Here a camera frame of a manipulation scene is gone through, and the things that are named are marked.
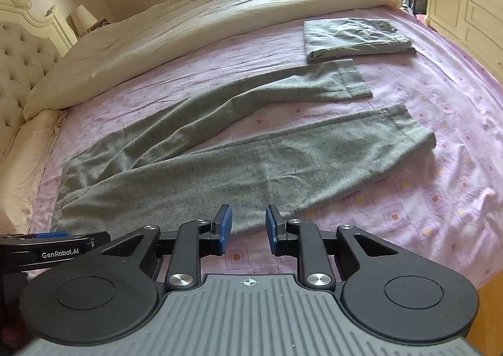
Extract cream pillow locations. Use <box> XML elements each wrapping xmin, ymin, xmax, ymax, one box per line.
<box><xmin>0</xmin><ymin>108</ymin><xmax>69</xmax><ymax>235</ymax></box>

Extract cream duvet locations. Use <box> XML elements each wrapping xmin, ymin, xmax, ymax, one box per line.
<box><xmin>24</xmin><ymin>0</ymin><xmax>403</xmax><ymax>121</ymax></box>

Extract cream tufted headboard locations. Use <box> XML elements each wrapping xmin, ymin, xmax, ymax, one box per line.
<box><xmin>0</xmin><ymin>0</ymin><xmax>79</xmax><ymax>160</ymax></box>

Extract wooden nightstand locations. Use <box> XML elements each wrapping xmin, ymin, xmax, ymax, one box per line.
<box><xmin>87</xmin><ymin>17</ymin><xmax>114</xmax><ymax>32</ymax></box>

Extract white bedside lamp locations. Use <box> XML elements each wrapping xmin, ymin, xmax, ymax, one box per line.
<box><xmin>71</xmin><ymin>5</ymin><xmax>99</xmax><ymax>36</ymax></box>

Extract grey speckled pants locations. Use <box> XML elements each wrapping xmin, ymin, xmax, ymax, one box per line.
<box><xmin>51</xmin><ymin>58</ymin><xmax>438</xmax><ymax>236</ymax></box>

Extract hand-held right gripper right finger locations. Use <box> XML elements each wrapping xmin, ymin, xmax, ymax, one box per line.
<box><xmin>266</xmin><ymin>204</ymin><xmax>399</xmax><ymax>291</ymax></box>

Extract cream wardrobe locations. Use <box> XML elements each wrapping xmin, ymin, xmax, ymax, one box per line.
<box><xmin>426</xmin><ymin>0</ymin><xmax>503</xmax><ymax>85</ymax></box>

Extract folded grey pants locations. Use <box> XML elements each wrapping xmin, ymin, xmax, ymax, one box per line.
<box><xmin>303</xmin><ymin>18</ymin><xmax>417</xmax><ymax>64</ymax></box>

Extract pink patterned bedsheet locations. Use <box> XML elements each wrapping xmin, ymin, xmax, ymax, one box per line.
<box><xmin>29</xmin><ymin>6</ymin><xmax>503</xmax><ymax>290</ymax></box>

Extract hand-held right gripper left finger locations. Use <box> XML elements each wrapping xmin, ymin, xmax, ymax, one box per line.
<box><xmin>100</xmin><ymin>204</ymin><xmax>233</xmax><ymax>291</ymax></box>

